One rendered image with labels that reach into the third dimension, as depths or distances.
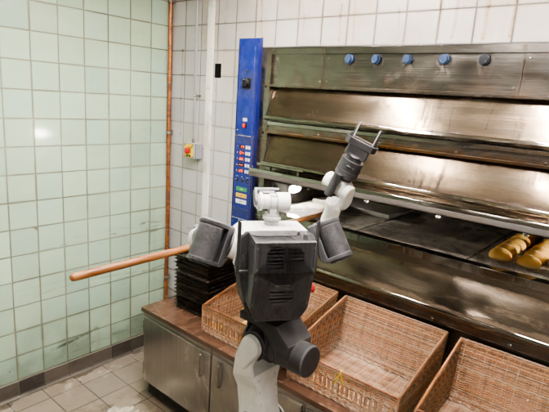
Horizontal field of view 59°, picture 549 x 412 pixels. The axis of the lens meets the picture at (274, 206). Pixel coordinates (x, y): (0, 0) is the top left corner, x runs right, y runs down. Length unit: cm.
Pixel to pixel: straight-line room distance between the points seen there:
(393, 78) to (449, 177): 53
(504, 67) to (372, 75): 60
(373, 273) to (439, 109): 85
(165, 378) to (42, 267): 97
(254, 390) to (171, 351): 110
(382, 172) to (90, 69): 180
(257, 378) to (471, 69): 151
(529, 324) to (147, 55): 262
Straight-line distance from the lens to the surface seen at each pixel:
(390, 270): 248
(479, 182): 224
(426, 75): 234
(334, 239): 170
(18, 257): 312
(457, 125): 225
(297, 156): 268
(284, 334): 169
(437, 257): 235
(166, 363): 299
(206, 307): 266
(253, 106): 285
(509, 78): 222
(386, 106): 241
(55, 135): 307
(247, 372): 183
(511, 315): 231
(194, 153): 318
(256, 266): 150
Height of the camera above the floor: 183
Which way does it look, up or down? 13 degrees down
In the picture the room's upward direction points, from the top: 4 degrees clockwise
